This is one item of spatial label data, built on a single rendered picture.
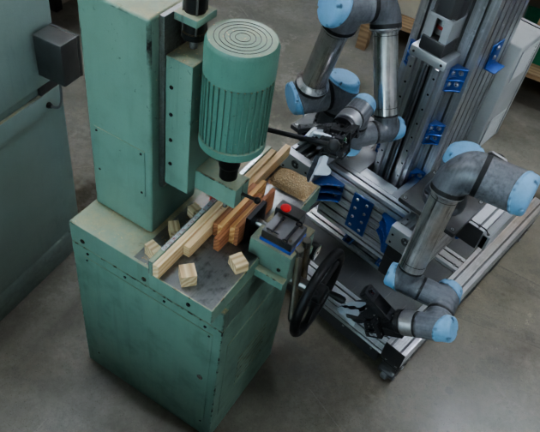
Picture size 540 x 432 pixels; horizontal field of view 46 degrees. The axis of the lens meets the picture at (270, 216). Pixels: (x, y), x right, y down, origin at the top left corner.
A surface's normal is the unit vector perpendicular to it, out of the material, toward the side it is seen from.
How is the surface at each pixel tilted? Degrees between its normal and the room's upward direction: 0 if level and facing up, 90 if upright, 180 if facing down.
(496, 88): 90
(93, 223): 0
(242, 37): 0
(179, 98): 90
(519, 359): 0
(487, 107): 90
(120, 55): 90
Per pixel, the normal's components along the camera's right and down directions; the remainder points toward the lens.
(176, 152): -0.52, 0.58
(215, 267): 0.13, -0.68
